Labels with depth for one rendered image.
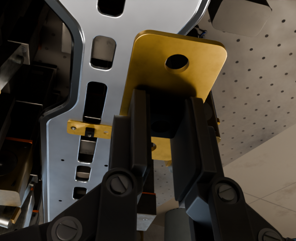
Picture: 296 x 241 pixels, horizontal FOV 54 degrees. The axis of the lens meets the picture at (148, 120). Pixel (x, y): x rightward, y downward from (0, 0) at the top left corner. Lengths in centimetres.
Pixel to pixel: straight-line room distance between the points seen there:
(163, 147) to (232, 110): 83
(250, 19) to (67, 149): 42
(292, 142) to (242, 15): 218
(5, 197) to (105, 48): 38
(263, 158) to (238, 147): 150
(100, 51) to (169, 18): 11
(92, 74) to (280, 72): 61
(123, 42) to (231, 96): 58
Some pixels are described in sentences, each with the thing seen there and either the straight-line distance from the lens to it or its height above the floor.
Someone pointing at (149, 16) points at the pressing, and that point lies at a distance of 39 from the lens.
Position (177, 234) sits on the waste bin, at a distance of 323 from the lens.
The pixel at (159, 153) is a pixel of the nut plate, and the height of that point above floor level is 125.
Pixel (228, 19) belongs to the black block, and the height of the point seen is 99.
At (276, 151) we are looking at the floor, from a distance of 261.
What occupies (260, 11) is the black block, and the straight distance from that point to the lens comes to 43.
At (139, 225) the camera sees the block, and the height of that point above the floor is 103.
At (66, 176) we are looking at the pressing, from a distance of 71.
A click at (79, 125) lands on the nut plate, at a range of 54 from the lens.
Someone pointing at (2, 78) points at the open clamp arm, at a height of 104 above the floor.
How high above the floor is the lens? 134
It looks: 40 degrees down
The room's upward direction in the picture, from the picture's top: 180 degrees clockwise
